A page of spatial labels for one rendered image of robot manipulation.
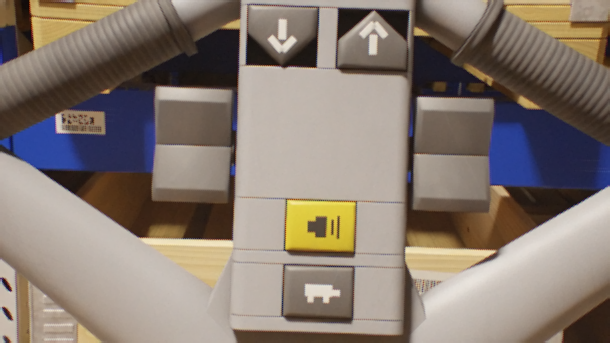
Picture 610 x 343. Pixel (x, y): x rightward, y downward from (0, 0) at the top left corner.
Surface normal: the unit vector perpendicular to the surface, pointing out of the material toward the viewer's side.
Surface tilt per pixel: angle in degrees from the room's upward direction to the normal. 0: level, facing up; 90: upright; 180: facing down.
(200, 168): 57
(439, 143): 91
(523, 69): 104
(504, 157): 90
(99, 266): 68
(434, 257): 90
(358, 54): 74
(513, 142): 90
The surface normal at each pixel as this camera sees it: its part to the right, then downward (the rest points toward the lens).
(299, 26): 0.02, 0.00
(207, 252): 0.01, 0.28
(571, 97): -0.27, 0.48
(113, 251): 0.28, -0.33
